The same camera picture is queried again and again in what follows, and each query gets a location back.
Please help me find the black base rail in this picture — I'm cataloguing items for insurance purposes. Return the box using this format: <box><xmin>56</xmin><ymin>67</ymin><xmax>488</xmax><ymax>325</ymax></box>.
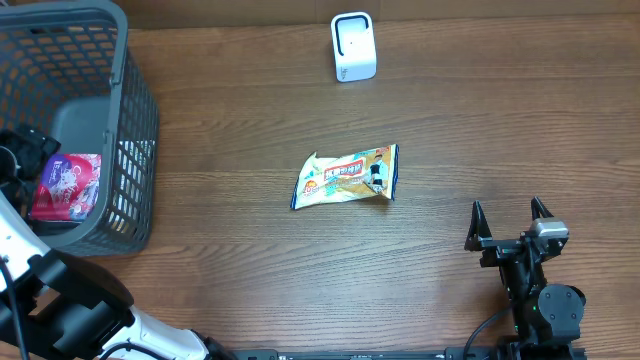
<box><xmin>231</xmin><ymin>346</ymin><xmax>587</xmax><ymax>360</ymax></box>

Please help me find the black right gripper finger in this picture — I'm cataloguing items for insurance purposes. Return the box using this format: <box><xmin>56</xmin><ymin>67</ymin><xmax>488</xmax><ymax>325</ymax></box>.
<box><xmin>464</xmin><ymin>201</ymin><xmax>493</xmax><ymax>250</ymax></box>
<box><xmin>531</xmin><ymin>196</ymin><xmax>553</xmax><ymax>220</ymax></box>

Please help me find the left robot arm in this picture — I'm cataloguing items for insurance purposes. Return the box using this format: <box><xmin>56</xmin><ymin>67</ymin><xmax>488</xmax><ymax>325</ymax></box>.
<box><xmin>1</xmin><ymin>195</ymin><xmax>233</xmax><ymax>359</ymax></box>

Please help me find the grey plastic shopping basket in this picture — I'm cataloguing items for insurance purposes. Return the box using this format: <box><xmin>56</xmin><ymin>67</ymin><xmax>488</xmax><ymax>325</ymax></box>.
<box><xmin>1</xmin><ymin>1</ymin><xmax>159</xmax><ymax>256</ymax></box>

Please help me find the white barcode scanner stand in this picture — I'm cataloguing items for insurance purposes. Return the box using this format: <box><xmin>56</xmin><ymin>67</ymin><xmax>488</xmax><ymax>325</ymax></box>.
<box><xmin>330</xmin><ymin>11</ymin><xmax>377</xmax><ymax>83</ymax></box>

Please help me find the yellow white snack bag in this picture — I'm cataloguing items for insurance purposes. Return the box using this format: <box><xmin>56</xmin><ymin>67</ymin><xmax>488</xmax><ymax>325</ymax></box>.
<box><xmin>290</xmin><ymin>144</ymin><xmax>399</xmax><ymax>210</ymax></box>

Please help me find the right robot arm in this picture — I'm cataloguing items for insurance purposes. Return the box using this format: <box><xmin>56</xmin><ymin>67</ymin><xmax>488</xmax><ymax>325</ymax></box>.
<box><xmin>461</xmin><ymin>197</ymin><xmax>586</xmax><ymax>359</ymax></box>

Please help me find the red purple snack pack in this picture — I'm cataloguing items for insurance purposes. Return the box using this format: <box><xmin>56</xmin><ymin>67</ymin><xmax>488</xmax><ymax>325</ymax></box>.
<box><xmin>30</xmin><ymin>153</ymin><xmax>102</xmax><ymax>223</ymax></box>

